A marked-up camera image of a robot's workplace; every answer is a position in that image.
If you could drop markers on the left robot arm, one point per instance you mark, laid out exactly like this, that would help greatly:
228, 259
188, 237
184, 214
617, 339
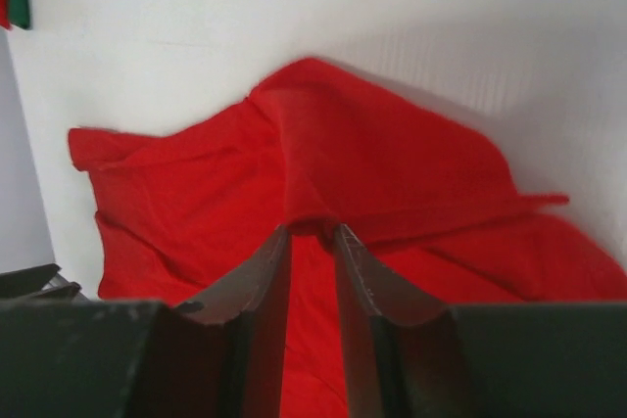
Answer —
42, 282

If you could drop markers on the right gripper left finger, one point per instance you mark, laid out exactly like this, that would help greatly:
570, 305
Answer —
218, 354

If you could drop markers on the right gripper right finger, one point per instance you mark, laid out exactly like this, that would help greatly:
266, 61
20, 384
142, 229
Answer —
408, 354

